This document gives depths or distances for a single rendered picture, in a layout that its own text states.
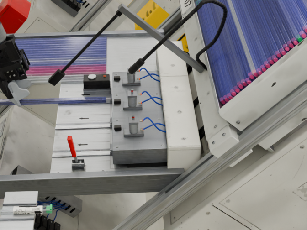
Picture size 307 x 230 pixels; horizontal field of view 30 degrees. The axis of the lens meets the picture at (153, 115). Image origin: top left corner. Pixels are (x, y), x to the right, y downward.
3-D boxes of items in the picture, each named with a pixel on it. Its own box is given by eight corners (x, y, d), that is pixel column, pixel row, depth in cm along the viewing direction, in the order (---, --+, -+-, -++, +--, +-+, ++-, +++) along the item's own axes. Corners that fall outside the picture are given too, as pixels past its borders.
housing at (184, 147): (166, 188, 145) (167, 147, 137) (155, 78, 184) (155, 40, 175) (198, 187, 146) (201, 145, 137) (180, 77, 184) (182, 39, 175)
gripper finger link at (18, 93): (34, 108, 160) (22, 81, 155) (14, 113, 160) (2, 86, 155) (36, 102, 162) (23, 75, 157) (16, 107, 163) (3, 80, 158)
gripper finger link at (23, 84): (37, 98, 164) (24, 74, 158) (17, 103, 164) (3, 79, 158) (37, 91, 166) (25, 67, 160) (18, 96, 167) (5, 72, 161)
